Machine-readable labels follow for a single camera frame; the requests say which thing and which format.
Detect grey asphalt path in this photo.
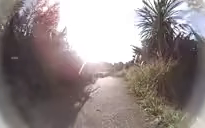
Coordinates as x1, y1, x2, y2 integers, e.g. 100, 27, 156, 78
71, 75, 148, 128

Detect tall grass and bushes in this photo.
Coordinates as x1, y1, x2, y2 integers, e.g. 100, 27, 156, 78
114, 33, 205, 128

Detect dark tall bushes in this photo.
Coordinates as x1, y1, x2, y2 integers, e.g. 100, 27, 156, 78
0, 0, 101, 128

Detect spiky palm-like tree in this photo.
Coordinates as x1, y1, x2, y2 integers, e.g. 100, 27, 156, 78
131, 0, 194, 64

